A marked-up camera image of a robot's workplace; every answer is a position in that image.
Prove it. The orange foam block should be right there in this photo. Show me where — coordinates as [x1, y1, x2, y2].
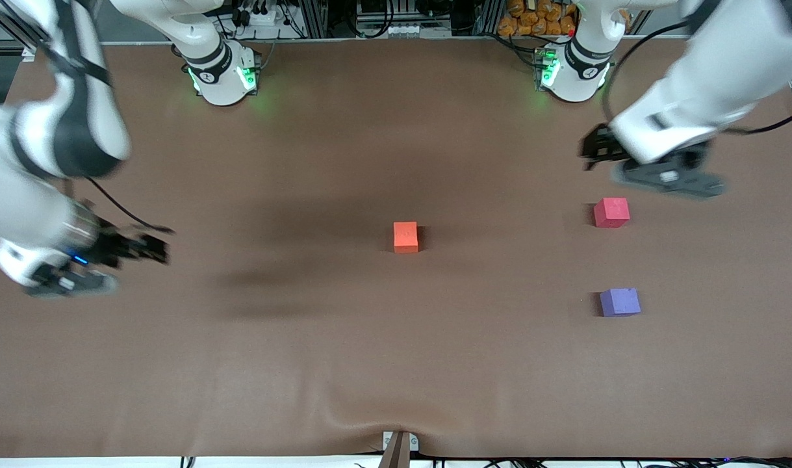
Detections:
[393, 222, 420, 254]

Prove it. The red foam block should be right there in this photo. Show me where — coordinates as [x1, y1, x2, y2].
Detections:
[593, 198, 630, 229]

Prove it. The purple foam block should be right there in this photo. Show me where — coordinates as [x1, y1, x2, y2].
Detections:
[599, 288, 641, 318]

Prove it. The pile of orange objects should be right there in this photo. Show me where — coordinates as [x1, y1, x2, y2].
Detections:
[498, 0, 577, 37]

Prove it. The white connector block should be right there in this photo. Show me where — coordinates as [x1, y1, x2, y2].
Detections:
[384, 23, 452, 38]

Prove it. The brown table mat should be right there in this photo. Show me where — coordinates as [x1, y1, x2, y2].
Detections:
[0, 39, 792, 459]

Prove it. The white power strip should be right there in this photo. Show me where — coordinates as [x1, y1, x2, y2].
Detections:
[235, 5, 278, 28]

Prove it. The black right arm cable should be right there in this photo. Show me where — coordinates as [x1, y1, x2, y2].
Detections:
[86, 175, 175, 235]

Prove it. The silver clamp bracket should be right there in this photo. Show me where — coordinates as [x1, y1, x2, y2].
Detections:
[382, 431, 420, 454]

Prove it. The brown strap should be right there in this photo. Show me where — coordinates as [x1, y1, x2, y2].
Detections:
[377, 432, 413, 468]

